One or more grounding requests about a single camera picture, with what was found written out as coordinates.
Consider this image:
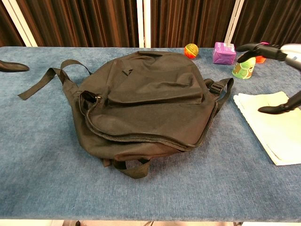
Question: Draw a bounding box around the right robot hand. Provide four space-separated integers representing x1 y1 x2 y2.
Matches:
236 42 301 115

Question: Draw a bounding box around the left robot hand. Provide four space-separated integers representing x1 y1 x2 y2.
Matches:
0 59 30 73

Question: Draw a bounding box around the spiral bound notebook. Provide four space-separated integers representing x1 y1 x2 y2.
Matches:
233 91 301 166

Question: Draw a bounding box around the black fabric backpack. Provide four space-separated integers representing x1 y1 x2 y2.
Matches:
18 50 235 179

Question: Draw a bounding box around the orange cup with pink rim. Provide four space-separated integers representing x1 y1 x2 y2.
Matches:
255 41 270 64

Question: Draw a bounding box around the green printed cup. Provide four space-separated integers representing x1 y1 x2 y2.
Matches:
231 56 256 80

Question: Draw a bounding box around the purple carton box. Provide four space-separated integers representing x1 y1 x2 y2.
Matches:
213 41 237 65

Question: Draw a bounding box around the orange and green ball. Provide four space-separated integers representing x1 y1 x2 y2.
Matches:
183 43 199 59

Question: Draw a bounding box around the blue table cloth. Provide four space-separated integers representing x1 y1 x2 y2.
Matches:
0 46 301 222

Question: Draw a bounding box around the white frame post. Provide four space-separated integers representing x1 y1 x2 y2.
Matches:
136 0 151 48
224 0 246 44
1 0 38 47

